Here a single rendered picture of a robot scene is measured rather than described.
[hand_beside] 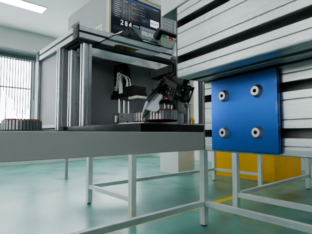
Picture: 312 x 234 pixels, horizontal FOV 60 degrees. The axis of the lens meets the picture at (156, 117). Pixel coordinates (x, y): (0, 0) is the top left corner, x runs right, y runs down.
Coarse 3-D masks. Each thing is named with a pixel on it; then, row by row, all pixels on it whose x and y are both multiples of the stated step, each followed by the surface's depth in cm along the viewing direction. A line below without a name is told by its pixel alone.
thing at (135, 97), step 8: (128, 88) 100; (136, 88) 100; (144, 88) 102; (112, 96) 108; (120, 96) 103; (128, 96) 100; (136, 96) 96; (144, 96) 99; (120, 104) 106; (128, 104) 109; (120, 112) 106; (128, 112) 108
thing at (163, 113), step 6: (150, 114) 82; (156, 114) 81; (162, 114) 81; (168, 114) 81; (174, 114) 82; (150, 120) 83; (156, 120) 82; (162, 120) 81; (168, 120) 82; (174, 120) 83
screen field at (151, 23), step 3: (141, 18) 113; (144, 18) 114; (141, 21) 113; (144, 21) 114; (147, 21) 115; (150, 21) 117; (153, 21) 118; (144, 24) 114; (147, 24) 115; (150, 24) 117; (153, 24) 118; (156, 24) 119; (156, 27) 119
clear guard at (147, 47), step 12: (120, 36) 88; (132, 36) 88; (144, 36) 80; (96, 48) 100; (108, 48) 100; (120, 48) 100; (132, 48) 100; (144, 48) 100; (156, 48) 100; (168, 48) 83
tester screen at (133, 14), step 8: (112, 0) 104; (120, 0) 107; (128, 0) 109; (112, 8) 104; (120, 8) 107; (128, 8) 109; (136, 8) 112; (144, 8) 115; (152, 8) 118; (112, 16) 104; (120, 16) 106; (128, 16) 109; (136, 16) 112; (144, 16) 115; (152, 16) 118; (112, 24) 104; (136, 24) 112
